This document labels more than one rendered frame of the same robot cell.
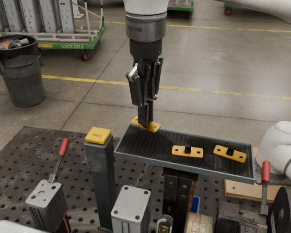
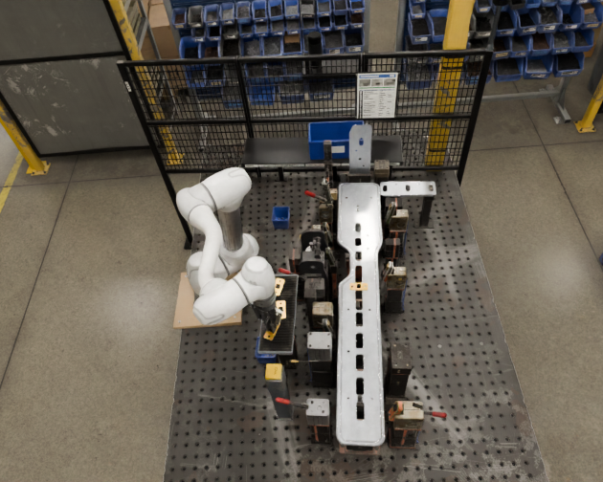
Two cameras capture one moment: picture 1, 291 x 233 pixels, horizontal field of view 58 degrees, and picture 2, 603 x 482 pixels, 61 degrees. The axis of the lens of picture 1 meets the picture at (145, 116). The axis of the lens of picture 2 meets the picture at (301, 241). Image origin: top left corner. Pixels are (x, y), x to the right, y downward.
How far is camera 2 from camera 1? 179 cm
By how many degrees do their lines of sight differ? 67
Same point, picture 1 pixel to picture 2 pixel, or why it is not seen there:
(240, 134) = (56, 340)
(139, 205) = (320, 335)
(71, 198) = (265, 459)
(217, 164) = (288, 293)
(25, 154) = not seen: outside the picture
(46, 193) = (317, 405)
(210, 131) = (45, 383)
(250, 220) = (310, 284)
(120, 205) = (323, 344)
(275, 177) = not seen: hidden behind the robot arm
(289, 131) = not seen: hidden behind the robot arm
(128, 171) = (223, 413)
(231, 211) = (310, 292)
